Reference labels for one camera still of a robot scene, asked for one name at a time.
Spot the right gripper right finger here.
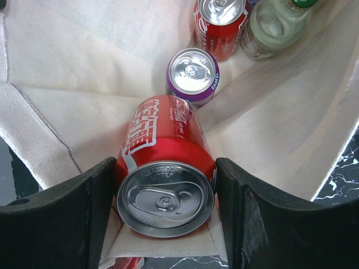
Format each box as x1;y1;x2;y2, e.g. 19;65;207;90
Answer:
216;157;358;268

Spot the purple Fanta can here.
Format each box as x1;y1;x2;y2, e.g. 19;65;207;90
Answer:
166;47;220;109

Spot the clear glass bottle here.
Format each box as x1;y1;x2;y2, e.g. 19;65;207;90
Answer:
240;0;317;60

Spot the red cola can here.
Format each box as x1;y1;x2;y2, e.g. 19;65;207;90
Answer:
194;0;249;62
114;95;217;238

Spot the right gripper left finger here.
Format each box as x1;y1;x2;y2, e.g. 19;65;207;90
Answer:
1;157;116;268

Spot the cream canvas tote bag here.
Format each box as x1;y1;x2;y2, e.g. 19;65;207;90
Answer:
0;0;359;269

